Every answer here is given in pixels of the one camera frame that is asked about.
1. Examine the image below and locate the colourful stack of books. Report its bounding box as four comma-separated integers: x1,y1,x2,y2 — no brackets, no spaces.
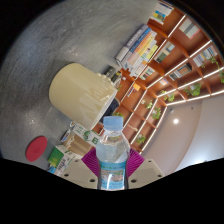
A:
114,23,159,79

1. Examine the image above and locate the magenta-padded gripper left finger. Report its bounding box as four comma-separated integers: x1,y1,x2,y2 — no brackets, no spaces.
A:
61,147,101,190

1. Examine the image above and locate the dark blue chair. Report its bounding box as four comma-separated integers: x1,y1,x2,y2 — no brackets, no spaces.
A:
108,98,121,116

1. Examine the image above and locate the tall white carton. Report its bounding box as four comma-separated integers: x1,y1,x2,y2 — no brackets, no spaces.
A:
71,122,102,147

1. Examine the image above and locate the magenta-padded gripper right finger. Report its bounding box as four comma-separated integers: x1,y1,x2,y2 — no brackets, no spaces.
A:
126,148,166,190

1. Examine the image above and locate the orange wooden shelf unit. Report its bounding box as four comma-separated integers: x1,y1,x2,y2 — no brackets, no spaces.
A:
96,0,224,156

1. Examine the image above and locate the clear blue-capped water bottle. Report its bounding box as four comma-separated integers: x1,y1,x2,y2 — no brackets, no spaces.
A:
95,115,131,192

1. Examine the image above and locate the pile of dark magazines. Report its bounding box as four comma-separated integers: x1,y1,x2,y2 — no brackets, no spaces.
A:
103,65,124,88

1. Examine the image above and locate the flat round red coaster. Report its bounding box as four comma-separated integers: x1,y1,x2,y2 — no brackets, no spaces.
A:
25,135,49,163

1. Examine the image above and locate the green and white box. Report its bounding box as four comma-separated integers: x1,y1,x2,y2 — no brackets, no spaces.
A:
46,145,78,177

